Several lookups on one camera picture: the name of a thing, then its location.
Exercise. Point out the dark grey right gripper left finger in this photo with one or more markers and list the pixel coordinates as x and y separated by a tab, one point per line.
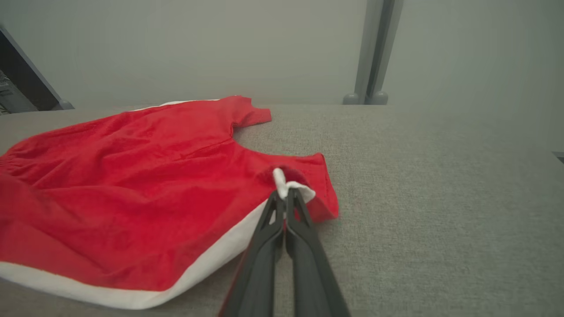
260	264

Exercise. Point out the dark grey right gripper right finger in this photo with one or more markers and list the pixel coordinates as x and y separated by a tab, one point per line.
310	273

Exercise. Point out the red shorts with white band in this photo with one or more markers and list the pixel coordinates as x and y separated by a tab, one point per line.
132	176

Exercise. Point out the black computer tower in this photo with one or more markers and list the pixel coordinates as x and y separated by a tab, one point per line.
26	70

